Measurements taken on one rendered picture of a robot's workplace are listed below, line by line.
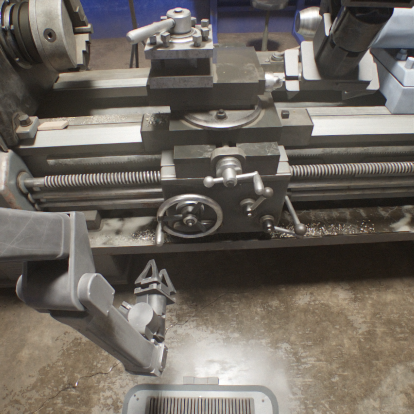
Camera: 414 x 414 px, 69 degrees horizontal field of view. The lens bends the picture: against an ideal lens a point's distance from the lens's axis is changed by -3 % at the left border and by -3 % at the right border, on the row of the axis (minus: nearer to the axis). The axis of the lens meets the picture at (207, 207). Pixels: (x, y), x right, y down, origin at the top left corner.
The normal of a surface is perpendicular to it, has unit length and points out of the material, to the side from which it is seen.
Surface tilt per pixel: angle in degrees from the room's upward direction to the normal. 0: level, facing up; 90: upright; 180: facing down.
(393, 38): 106
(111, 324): 82
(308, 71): 30
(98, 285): 82
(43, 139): 36
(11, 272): 90
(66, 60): 113
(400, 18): 86
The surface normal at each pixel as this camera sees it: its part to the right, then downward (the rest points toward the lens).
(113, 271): 0.04, 0.76
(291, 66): -0.02, -0.18
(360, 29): -0.33, 0.93
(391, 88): -1.00, 0.04
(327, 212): -0.02, -0.65
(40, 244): 0.95, 0.01
